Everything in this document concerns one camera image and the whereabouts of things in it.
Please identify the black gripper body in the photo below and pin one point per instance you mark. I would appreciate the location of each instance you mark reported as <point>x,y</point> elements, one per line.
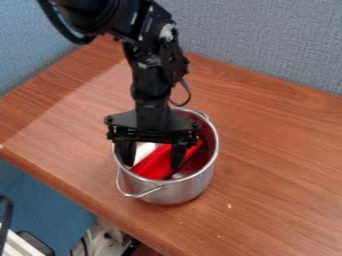
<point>160,125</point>

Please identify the metal pot with handles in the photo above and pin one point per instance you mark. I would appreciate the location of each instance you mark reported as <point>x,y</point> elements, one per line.
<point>191,180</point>

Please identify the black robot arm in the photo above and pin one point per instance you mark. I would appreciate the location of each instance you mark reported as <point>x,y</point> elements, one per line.
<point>144,26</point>

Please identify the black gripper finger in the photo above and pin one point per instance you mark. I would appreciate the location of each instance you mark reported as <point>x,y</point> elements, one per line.
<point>179,153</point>
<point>126,152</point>

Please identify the red rectangular block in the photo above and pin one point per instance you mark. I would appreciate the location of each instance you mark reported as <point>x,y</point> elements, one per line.
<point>156,165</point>

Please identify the white striped bag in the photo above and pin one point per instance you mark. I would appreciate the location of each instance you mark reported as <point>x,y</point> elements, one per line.
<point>22,243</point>

